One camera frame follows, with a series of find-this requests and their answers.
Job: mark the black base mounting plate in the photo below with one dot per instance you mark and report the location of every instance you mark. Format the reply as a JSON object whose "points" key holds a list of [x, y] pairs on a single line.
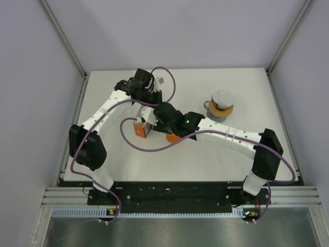
{"points": [[177, 197]]}

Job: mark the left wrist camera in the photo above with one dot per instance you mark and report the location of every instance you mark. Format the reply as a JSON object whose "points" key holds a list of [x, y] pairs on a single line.
{"points": [[157, 83]]}

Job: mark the right aluminium corner post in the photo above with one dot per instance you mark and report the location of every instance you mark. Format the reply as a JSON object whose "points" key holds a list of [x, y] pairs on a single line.
{"points": [[302, 14]]}

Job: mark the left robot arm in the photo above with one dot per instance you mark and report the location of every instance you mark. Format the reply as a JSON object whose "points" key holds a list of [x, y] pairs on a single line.
{"points": [[86, 147]]}

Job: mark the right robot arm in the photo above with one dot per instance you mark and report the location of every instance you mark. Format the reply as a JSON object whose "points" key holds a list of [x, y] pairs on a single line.
{"points": [[264, 148]]}

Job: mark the left aluminium corner post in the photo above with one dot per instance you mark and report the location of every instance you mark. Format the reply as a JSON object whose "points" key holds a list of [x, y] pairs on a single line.
{"points": [[62, 37]]}

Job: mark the slotted cable duct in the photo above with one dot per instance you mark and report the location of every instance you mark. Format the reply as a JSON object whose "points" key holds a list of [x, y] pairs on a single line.
{"points": [[60, 212]]}

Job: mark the white paper coffee filter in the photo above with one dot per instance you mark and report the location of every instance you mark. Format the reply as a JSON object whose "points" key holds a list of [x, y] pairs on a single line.
{"points": [[223, 99]]}

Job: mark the aluminium corner post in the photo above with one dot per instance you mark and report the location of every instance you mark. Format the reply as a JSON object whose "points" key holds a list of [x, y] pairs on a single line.
{"points": [[302, 14], [62, 37]]}

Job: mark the orange glass beaker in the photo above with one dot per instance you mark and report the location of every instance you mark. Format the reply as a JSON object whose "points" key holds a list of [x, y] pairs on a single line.
{"points": [[172, 138]]}

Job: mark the grey glass server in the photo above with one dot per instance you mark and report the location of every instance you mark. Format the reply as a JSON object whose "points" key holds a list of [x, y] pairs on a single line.
{"points": [[210, 115]]}

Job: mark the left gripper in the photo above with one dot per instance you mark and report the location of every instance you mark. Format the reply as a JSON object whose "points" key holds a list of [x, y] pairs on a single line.
{"points": [[158, 96]]}

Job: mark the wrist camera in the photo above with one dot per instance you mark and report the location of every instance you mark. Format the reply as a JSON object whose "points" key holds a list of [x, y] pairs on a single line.
{"points": [[145, 114], [157, 83]]}

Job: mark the orange filter box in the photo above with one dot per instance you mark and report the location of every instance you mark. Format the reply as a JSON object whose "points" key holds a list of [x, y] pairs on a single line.
{"points": [[141, 127]]}

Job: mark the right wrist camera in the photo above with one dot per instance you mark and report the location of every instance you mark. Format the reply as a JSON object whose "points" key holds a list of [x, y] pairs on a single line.
{"points": [[145, 114]]}

